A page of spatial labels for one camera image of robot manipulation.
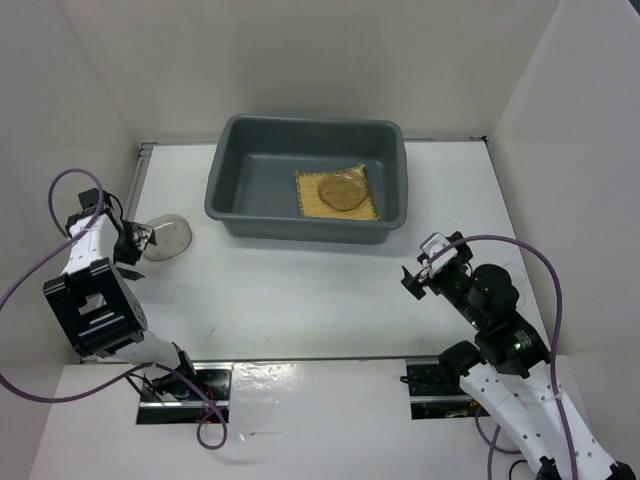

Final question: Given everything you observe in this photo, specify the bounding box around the bamboo woven mat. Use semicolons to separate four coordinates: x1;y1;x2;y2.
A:
294;163;379;221

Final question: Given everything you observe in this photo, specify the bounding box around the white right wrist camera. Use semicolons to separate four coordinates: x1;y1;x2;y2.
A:
417;233;458;278

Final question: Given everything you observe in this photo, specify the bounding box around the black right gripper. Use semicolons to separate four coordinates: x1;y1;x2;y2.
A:
400;229;485;328

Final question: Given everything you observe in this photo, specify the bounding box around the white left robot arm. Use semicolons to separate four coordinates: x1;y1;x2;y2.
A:
43;188;199;400

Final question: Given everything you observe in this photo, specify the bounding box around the clear glass oval dish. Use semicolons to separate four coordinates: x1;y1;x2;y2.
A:
317;173;368;212
143;214;193;262

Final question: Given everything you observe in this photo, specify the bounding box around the clear plastic cup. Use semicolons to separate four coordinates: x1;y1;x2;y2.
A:
502;262;528;309

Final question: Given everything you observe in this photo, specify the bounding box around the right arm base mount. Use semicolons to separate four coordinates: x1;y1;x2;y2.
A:
399;357;478;420

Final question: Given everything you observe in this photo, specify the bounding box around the grey plastic bin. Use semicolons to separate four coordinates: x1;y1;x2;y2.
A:
204;114;408;245

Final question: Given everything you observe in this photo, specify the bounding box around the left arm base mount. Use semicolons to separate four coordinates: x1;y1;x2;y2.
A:
129;362;233;425

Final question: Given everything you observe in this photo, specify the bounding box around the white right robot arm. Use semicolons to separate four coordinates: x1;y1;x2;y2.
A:
402;232;635;479

